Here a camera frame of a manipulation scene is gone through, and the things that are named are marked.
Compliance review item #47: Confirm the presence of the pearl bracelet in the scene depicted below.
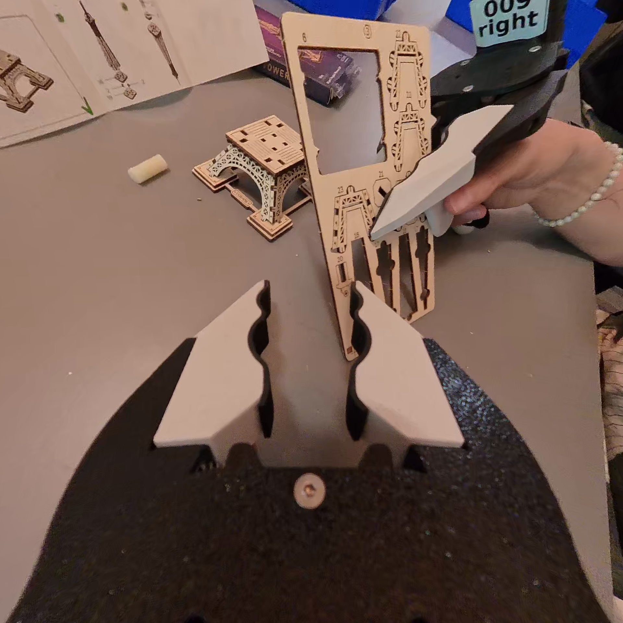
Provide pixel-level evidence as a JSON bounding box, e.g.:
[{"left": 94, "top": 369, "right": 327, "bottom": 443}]
[{"left": 534, "top": 141, "right": 623, "bottom": 228}]

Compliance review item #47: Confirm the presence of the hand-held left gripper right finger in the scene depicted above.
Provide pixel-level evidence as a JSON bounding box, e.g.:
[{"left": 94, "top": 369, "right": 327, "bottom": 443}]
[{"left": 346, "top": 281, "right": 465, "bottom": 466}]

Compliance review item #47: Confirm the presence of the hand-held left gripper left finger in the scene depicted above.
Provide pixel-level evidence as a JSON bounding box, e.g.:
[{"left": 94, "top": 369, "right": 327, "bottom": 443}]
[{"left": 153, "top": 280, "right": 274, "bottom": 464}]

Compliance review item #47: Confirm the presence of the pale wax stick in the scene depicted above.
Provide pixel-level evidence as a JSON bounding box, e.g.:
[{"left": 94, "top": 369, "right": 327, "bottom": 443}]
[{"left": 128, "top": 154, "right": 169, "bottom": 185}]

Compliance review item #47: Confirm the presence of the person's right hand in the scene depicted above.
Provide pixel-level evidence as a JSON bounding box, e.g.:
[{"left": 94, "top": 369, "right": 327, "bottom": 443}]
[{"left": 444, "top": 118, "right": 615, "bottom": 228}]

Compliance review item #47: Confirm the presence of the tagged blue storage bin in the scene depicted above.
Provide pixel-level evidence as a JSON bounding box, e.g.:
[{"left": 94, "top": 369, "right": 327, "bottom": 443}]
[{"left": 299, "top": 0, "right": 385, "bottom": 14}]

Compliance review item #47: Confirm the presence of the wooden parts sheet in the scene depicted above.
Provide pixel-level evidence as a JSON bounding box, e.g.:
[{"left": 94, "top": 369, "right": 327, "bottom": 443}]
[{"left": 281, "top": 12, "right": 436, "bottom": 362}]

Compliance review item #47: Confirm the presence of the grey desk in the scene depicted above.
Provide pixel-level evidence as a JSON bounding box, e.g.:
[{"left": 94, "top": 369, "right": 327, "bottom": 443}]
[{"left": 0, "top": 68, "right": 614, "bottom": 623}]

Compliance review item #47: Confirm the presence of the purple puzzle box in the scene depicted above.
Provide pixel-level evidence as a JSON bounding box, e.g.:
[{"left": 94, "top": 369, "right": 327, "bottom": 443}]
[{"left": 253, "top": 4, "right": 362, "bottom": 107}]

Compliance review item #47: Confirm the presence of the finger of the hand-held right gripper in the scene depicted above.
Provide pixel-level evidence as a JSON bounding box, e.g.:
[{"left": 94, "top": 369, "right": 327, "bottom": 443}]
[{"left": 369, "top": 104, "right": 515, "bottom": 242}]

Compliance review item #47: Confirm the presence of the wooden tower base model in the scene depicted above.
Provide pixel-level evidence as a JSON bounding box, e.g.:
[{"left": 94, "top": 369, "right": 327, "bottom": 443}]
[{"left": 192, "top": 115, "right": 314, "bottom": 242}]

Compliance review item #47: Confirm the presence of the paper instruction sheet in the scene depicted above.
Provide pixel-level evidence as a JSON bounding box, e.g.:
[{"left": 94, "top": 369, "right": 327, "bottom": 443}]
[{"left": 0, "top": 0, "right": 271, "bottom": 149}]

